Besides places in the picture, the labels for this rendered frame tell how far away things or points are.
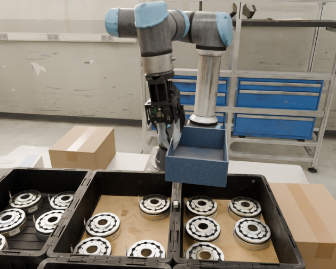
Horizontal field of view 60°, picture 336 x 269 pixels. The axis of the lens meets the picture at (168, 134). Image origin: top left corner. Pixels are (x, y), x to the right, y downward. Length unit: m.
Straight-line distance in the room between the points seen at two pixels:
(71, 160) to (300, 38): 2.86
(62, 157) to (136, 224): 0.60
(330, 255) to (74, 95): 3.57
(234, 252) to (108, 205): 0.45
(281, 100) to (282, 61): 0.89
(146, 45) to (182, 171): 0.30
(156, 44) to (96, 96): 3.31
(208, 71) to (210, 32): 0.14
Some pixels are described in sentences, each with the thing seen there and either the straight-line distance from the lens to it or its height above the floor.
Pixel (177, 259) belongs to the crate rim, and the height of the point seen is 0.93.
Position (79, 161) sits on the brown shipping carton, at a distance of 1.41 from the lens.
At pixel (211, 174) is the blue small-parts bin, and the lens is 0.71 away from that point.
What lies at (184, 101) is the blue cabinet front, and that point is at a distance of 2.78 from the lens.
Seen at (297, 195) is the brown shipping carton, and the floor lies 0.86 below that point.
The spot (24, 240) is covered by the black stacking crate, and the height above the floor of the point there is 0.83.
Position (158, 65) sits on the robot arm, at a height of 1.34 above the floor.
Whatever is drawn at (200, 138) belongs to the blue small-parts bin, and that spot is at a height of 1.10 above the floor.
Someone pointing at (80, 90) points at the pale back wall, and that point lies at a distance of 4.02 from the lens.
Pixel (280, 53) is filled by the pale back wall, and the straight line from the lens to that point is 3.61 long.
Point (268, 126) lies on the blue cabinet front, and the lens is 2.89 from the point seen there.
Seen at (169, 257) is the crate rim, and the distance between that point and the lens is 0.73.
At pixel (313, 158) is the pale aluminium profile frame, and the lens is 3.11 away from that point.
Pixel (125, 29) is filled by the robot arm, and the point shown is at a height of 1.41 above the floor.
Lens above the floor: 1.46
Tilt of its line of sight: 24 degrees down
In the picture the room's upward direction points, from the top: straight up
